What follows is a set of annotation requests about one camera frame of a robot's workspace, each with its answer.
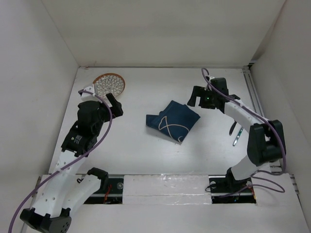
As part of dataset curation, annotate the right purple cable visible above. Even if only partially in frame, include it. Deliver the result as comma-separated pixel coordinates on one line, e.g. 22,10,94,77
201,67,287,195

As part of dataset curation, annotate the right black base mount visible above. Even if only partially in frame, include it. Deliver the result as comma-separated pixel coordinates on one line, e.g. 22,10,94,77
205,176,257,204

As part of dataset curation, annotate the floral orange-rimmed plate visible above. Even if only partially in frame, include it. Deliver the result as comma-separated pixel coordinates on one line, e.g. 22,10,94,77
93,73,125,99

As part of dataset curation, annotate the aluminium side rail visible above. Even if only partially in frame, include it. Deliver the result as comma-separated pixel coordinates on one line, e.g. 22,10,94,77
242,63,299,195

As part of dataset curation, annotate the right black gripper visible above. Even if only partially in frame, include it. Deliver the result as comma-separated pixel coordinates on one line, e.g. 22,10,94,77
187,85,217,109

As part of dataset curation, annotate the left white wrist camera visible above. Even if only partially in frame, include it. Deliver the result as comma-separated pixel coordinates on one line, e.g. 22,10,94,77
81,83,97,101

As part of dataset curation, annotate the green-handled metal fork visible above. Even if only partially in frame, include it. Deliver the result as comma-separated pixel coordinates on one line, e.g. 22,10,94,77
232,127,243,146

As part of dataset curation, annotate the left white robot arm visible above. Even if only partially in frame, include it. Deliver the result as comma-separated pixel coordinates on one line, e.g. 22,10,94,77
20,90,123,233

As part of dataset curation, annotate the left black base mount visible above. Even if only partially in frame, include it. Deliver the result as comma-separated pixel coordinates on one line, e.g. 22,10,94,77
84,178,124,205

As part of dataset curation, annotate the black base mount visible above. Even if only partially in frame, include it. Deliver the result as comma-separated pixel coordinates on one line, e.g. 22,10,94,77
84,178,124,205
205,176,257,204

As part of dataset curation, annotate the blue whale cloth napkin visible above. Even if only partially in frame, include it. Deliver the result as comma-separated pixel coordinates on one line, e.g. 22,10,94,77
145,100,200,144

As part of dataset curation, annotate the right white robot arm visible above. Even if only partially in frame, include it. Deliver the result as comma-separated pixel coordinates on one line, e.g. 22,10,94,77
187,78,286,191

